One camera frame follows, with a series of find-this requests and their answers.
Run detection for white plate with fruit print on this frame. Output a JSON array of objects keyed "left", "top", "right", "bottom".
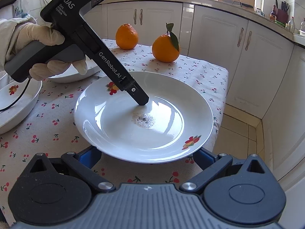
[{"left": 74, "top": 71, "right": 214, "bottom": 164}]

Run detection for white kitchen cabinets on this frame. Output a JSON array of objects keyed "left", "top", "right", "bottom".
[{"left": 84, "top": 1, "right": 304, "bottom": 187}]

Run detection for gloved left hand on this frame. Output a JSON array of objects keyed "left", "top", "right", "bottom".
[{"left": 1, "top": 15, "right": 87, "bottom": 81}]

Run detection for cherry print tablecloth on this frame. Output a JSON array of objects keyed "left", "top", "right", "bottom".
[{"left": 1, "top": 39, "right": 229, "bottom": 225}]

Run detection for orange with green leaf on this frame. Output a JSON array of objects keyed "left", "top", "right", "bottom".
[{"left": 152, "top": 23, "right": 180, "bottom": 63}]

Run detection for bumpy orange without leaf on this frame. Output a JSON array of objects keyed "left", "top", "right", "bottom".
[{"left": 115, "top": 24, "right": 139, "bottom": 50}]

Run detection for red knife block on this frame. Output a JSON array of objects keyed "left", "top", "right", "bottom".
[{"left": 275, "top": 0, "right": 290, "bottom": 24}]

